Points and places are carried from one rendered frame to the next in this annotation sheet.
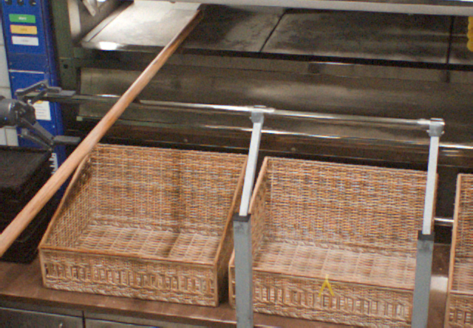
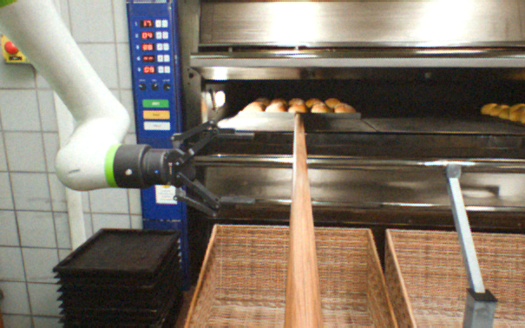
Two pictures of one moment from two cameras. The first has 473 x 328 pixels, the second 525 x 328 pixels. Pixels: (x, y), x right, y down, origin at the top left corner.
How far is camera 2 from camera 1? 1.85 m
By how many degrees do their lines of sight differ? 16
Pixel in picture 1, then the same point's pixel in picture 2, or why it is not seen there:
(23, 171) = (154, 252)
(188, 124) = (314, 200)
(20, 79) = not seen: hidden behind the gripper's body
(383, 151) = (496, 219)
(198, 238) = (326, 314)
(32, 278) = not seen: outside the picture
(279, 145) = (397, 219)
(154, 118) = (279, 197)
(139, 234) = (266, 312)
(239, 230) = (482, 314)
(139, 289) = not seen: outside the picture
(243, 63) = (370, 140)
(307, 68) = (431, 141)
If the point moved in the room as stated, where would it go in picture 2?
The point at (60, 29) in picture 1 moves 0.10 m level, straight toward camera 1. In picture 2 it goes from (191, 114) to (196, 118)
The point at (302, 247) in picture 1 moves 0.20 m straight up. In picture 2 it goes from (430, 317) to (436, 262)
